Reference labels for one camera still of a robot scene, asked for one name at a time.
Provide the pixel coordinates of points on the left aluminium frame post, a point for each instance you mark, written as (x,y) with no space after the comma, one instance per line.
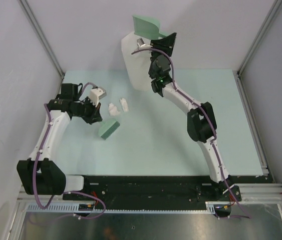
(29,14)

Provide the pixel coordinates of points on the green hand brush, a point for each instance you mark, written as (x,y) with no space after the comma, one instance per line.
(107,128)

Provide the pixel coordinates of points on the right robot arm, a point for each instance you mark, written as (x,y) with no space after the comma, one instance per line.
(201,123)

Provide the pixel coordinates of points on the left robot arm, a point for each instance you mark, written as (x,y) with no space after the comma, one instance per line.
(40,174)

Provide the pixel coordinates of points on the green plastic dustpan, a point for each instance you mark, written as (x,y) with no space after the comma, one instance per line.
(148,27)

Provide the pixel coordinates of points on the white faceted waste bin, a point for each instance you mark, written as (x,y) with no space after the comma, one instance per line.
(137,64)

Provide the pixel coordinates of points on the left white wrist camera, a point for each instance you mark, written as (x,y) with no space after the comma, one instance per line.
(96,94)

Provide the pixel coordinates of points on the aluminium frame post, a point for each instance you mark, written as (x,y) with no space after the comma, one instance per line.
(265,27)
(29,14)

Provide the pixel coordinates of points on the crumpled paper scrap upper left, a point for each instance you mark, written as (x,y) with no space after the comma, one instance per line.
(113,110)

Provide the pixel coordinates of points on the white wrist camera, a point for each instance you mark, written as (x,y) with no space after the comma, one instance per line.
(96,94)
(141,44)

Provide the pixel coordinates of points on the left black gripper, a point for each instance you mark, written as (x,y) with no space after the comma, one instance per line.
(95,115)

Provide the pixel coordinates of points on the grey slotted cable duct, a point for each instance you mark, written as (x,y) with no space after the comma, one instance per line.
(82,208)

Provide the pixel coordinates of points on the crumpled paper scrap middle left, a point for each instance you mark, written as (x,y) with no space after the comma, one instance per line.
(124,105)

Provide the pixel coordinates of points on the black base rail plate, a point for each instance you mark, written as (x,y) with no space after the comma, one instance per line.
(153,192)

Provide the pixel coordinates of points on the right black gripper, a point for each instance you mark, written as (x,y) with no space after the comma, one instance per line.
(166,44)

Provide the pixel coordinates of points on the crumpled paper scrap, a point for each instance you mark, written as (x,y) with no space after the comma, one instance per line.
(113,110)
(124,105)

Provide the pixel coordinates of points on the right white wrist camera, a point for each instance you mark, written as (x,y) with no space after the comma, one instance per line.
(141,44)

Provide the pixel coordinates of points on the right aluminium frame post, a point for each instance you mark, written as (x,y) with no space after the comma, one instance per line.
(265,27)

